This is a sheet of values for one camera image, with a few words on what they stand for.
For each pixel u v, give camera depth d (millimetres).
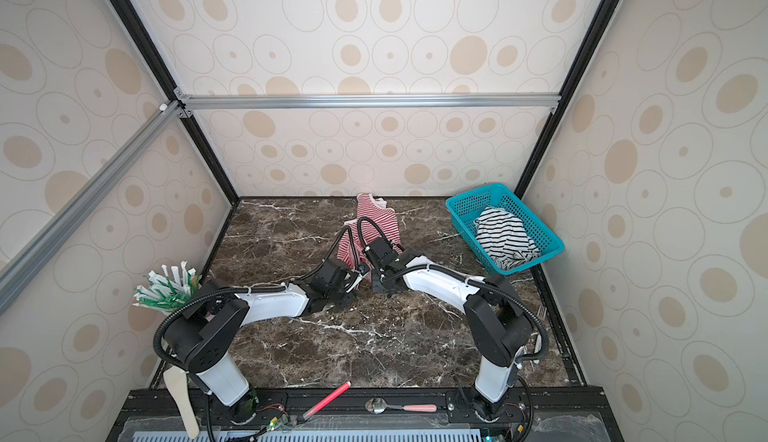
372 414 732
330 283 729
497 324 465
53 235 563
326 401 743
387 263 670
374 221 793
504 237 1031
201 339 456
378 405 761
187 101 897
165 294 778
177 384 768
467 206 1124
